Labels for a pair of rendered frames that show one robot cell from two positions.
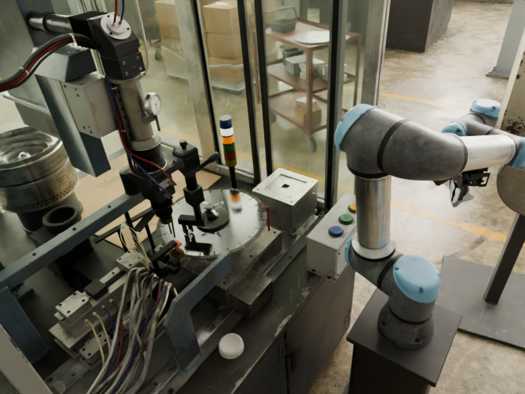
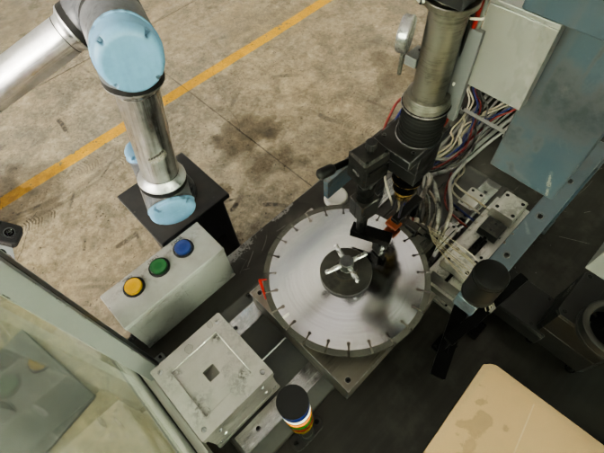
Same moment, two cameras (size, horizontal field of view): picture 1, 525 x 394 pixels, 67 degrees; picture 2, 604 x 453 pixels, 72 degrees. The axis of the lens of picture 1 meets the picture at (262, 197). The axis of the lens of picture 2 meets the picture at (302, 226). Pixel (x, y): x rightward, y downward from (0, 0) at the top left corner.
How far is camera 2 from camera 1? 1.39 m
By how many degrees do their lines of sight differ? 85
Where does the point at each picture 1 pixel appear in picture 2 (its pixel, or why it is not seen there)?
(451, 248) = not seen: outside the picture
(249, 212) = (288, 275)
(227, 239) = (325, 229)
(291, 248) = (243, 309)
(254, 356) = (315, 188)
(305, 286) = (245, 251)
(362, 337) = (214, 190)
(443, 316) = (134, 197)
